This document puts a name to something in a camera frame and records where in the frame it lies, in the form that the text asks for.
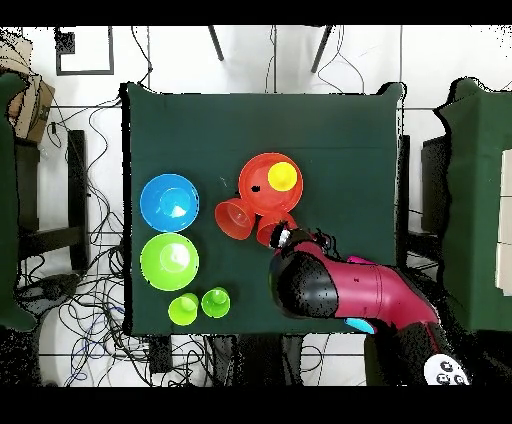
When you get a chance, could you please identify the white block stack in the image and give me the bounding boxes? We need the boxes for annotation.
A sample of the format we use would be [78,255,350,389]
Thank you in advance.
[494,148,512,297]

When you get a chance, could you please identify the black tripod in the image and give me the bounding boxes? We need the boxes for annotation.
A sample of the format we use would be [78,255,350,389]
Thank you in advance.
[206,25,335,74]

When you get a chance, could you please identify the lime green cup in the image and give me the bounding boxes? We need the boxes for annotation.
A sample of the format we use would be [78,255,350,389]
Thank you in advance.
[168,292,200,327]

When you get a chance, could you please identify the dark green side tablecloth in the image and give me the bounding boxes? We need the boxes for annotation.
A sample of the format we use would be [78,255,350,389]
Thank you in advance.
[433,77,512,333]
[0,71,39,333]

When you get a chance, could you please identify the cardboard box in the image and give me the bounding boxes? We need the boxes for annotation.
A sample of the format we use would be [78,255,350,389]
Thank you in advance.
[0,33,56,143]

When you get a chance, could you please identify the grey stand base with knob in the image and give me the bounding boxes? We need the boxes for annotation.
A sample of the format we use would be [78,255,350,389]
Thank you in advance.
[17,274,83,317]

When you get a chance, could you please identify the small orange bowl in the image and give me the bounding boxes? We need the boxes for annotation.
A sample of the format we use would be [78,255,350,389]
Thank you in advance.
[255,211,299,247]
[214,197,257,241]

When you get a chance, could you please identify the blue bowl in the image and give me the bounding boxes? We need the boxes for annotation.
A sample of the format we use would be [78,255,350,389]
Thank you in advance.
[139,172,200,234]

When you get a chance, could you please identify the black bench frame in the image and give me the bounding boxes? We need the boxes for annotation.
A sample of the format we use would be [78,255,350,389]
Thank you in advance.
[399,133,451,277]
[15,129,90,273]

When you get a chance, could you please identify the yellow cup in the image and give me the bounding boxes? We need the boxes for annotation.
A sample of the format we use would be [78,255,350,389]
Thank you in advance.
[266,161,299,192]

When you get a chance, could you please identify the black cable tangle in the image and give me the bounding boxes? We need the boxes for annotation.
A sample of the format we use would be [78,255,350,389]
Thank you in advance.
[39,95,213,387]

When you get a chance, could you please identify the large orange bowl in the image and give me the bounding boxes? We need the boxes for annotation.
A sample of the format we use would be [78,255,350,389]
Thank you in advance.
[238,152,305,218]

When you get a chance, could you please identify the black square floor frame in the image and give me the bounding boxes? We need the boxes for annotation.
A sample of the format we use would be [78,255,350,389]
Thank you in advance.
[54,25,115,76]

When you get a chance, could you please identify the lime green bowl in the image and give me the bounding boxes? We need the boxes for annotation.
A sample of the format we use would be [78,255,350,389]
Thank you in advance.
[139,232,200,292]

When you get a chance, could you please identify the blue cup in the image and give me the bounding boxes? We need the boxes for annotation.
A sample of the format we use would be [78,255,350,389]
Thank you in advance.
[344,317,376,335]

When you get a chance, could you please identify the black power strip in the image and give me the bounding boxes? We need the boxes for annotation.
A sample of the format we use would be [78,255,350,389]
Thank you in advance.
[149,334,174,374]

